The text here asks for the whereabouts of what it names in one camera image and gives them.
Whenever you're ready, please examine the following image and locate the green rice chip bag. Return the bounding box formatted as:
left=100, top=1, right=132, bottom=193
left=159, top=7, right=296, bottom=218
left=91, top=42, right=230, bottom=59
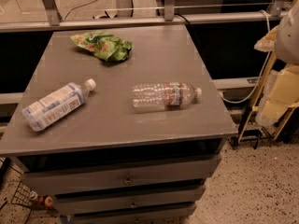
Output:
left=70, top=30, right=132, bottom=62

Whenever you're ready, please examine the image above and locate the metal railing frame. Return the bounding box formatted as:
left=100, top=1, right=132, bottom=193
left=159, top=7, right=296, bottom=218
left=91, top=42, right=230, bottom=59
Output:
left=0, top=0, right=299, bottom=34

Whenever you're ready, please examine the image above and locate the drawer knob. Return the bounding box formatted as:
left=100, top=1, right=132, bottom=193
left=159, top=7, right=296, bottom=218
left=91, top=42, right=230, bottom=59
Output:
left=123, top=177, right=133, bottom=186
left=130, top=202, right=138, bottom=209

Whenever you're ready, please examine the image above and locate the grey drawer cabinet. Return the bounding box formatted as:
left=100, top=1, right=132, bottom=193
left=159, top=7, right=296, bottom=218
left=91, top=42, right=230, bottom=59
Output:
left=0, top=25, right=236, bottom=224

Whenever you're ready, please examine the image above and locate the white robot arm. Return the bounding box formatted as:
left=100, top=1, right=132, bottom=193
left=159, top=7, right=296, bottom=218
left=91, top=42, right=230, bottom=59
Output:
left=275, top=1, right=299, bottom=64

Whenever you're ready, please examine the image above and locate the white cable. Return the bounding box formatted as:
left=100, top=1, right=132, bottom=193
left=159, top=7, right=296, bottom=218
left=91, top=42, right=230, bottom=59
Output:
left=220, top=9, right=273, bottom=105

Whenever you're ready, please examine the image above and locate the top drawer knob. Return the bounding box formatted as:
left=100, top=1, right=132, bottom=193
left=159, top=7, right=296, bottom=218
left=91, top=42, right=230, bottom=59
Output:
left=123, top=177, right=133, bottom=186

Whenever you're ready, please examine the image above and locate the middle drawer knob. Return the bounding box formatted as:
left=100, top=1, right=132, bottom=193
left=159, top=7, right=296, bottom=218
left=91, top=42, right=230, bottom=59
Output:
left=130, top=202, right=138, bottom=209

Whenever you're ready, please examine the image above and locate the black cable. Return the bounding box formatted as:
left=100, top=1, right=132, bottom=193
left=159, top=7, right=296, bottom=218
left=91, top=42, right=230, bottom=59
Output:
left=174, top=13, right=204, bottom=58

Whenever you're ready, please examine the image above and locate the blue label plastic bottle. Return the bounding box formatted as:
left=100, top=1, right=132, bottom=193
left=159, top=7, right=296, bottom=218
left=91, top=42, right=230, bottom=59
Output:
left=21, top=78, right=96, bottom=132

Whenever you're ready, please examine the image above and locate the clear plastic water bottle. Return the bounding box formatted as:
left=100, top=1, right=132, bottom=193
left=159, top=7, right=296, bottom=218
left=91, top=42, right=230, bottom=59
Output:
left=132, top=82, right=202, bottom=111

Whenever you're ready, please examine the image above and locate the wire basket on floor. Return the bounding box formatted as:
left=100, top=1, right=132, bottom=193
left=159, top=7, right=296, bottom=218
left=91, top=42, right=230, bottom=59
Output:
left=11, top=181, right=53, bottom=210

